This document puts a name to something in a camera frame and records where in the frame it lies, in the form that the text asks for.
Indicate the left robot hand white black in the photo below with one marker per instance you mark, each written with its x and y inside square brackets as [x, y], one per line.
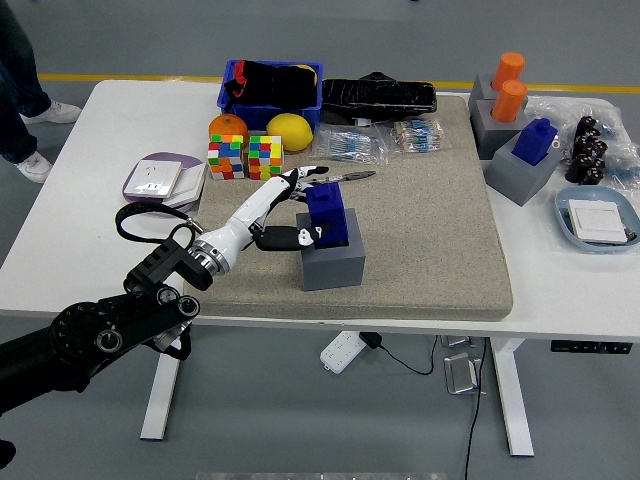
[250, 212]

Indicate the blue square seal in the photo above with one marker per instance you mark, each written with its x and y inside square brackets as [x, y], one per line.
[330, 210]
[534, 142]

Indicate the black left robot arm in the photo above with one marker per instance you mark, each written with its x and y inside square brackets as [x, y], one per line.
[85, 330]

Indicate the grey seal holder box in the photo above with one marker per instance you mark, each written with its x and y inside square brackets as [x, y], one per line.
[332, 270]
[492, 135]
[515, 177]
[480, 90]

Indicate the orange cylinder seal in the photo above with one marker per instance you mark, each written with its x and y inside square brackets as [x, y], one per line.
[510, 67]
[509, 102]

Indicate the colourful puzzle cube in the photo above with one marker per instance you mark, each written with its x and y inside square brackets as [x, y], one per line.
[270, 162]
[226, 157]

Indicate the orange fruit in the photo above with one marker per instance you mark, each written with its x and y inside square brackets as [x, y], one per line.
[227, 125]

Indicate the yellow lemon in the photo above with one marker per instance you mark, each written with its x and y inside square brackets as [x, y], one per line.
[290, 131]

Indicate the blue plastic bin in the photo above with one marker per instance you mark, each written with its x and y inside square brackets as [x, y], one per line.
[250, 117]

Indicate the purple tray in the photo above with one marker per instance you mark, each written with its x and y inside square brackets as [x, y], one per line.
[150, 206]

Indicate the black pen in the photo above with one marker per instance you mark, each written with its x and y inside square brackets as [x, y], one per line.
[357, 175]

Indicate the bag of blue resistors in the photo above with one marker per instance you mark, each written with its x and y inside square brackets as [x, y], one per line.
[350, 145]

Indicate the black cloth with red trim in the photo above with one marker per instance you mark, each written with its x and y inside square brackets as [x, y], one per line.
[280, 85]

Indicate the yellow item in bin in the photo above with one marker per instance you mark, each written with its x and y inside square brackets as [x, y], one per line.
[314, 75]

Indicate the white power strip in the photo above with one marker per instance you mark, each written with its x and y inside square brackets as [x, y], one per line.
[340, 350]

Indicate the black plastic-wrapped part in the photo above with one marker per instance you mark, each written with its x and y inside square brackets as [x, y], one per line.
[380, 97]

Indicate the grey-brown mat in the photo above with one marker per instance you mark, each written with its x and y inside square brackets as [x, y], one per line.
[425, 240]

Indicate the bag of brown resistors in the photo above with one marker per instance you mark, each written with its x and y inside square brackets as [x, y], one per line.
[415, 136]

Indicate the white table leg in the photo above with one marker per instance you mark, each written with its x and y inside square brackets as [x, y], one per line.
[160, 395]
[512, 400]

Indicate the person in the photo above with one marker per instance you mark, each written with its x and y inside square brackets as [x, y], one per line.
[15, 75]

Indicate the black capacitor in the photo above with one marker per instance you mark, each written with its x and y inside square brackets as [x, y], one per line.
[579, 169]
[582, 146]
[598, 150]
[586, 127]
[594, 176]

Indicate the light blue tray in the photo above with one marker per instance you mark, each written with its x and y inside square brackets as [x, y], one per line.
[590, 192]

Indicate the black table control panel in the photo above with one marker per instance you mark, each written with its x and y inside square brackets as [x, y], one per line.
[590, 346]

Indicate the white switch panel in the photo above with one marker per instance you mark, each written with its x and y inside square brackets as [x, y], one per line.
[190, 187]
[597, 220]

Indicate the white wall socket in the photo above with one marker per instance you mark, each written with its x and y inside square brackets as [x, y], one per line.
[150, 177]

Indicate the metal bracket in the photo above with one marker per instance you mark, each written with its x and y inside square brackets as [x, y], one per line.
[462, 375]
[457, 341]

